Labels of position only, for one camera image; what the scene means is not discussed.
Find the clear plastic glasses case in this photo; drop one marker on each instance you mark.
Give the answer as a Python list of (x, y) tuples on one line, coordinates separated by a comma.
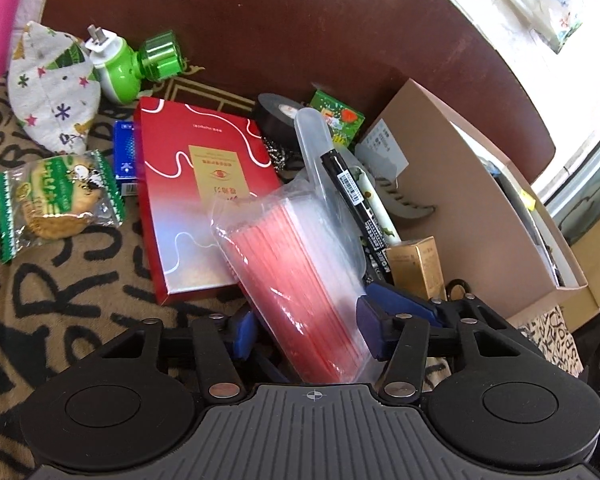
[(310, 140)]

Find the white printed face mask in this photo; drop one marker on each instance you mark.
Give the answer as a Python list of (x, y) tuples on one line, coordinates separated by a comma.
[(50, 95)]

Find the stacked brown cardboard boxes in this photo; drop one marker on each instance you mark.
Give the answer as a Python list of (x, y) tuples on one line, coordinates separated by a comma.
[(595, 255)]

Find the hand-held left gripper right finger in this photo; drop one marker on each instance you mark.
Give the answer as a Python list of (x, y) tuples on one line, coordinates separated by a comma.
[(372, 327)]

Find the pack of red-striped zip bags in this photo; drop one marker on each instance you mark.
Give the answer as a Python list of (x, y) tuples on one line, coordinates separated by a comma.
[(290, 270)]

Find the small gold box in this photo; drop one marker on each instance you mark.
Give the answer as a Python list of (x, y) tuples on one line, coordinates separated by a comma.
[(415, 265)]

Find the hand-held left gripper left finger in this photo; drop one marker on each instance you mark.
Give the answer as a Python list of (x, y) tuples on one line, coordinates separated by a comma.
[(242, 335)]

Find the small blue box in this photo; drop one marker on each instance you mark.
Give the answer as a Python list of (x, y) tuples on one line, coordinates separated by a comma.
[(125, 155)]

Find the black tape roll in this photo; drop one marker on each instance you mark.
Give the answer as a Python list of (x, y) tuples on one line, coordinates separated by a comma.
[(275, 115)]

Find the black marker pen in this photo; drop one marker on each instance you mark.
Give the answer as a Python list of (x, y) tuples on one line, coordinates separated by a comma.
[(347, 185)]

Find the green cookie packet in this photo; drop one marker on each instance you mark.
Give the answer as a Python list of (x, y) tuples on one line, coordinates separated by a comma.
[(55, 195)]

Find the green plug-in repellent heater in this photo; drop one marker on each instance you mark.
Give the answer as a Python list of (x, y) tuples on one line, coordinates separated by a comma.
[(125, 67)]

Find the white patterned pen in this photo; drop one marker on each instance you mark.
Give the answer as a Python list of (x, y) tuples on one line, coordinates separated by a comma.
[(375, 205)]

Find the dark brown wooden headboard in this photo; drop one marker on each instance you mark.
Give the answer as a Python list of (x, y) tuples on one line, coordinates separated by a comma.
[(280, 20)]

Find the pink bottle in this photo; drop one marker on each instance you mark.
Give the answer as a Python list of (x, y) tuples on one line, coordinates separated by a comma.
[(0, 20)]

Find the small green printed box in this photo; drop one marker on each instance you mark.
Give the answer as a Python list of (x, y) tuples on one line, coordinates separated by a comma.
[(337, 115)]

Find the large open cardboard box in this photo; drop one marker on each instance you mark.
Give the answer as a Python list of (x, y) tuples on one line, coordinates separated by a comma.
[(470, 200)]

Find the red flat gift box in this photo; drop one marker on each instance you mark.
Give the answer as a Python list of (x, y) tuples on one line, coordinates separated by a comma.
[(190, 210)]

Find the floral plastic bag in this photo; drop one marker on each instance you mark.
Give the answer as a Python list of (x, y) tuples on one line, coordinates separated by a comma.
[(560, 0)]

